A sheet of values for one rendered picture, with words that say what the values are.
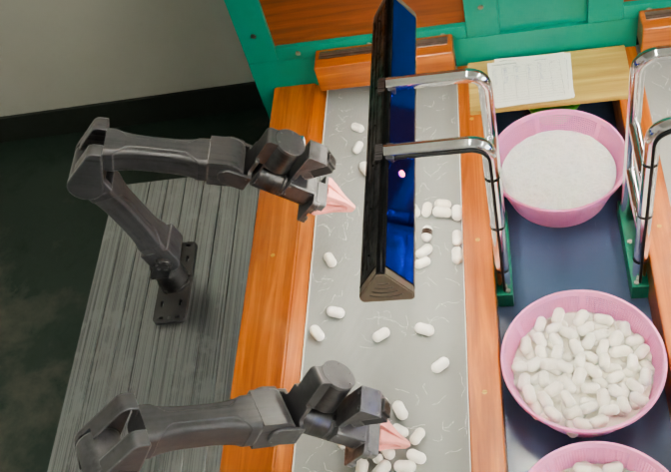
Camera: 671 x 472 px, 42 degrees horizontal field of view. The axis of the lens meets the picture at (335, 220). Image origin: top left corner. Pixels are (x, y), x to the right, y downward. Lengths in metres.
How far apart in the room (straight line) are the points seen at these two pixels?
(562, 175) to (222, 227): 0.73
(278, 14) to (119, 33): 1.18
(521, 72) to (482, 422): 0.80
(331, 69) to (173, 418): 0.93
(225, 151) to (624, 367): 0.78
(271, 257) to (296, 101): 0.43
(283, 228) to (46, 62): 1.61
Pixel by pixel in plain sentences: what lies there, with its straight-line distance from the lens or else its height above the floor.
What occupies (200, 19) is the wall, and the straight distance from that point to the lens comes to 2.94.
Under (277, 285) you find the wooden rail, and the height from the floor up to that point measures 0.77.
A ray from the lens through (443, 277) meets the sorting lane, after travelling 1.66.
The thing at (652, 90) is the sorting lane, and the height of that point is 0.74.
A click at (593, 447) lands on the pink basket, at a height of 0.76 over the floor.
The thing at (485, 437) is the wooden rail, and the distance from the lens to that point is 1.48.
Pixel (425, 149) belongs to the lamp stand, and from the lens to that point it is 1.36.
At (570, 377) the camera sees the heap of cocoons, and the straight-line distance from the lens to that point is 1.56.
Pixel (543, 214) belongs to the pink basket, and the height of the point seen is 0.75.
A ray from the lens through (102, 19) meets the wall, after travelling 3.02.
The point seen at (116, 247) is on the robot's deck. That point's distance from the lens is 2.02.
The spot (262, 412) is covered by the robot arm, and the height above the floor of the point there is 0.97.
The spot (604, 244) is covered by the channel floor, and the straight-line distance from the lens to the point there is 1.77.
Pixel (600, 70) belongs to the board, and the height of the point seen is 0.78.
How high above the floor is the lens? 2.12
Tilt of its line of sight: 50 degrees down
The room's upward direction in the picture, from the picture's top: 19 degrees counter-clockwise
